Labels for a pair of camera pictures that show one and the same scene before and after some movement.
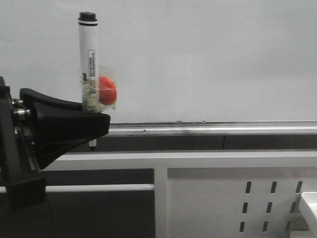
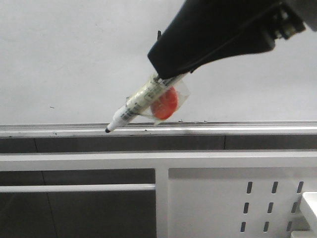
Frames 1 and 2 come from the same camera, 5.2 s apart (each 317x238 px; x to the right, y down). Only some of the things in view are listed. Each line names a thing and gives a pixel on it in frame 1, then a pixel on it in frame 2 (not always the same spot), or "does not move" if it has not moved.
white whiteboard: [172, 60] does not move
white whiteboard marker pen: [88, 65] -> [140, 104]
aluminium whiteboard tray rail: [262, 129] does not move
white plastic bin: [308, 203] does not move
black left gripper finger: [57, 130] -> [202, 31]
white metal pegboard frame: [254, 194] does not move
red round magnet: [107, 91] -> [164, 106]
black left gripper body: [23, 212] -> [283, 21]
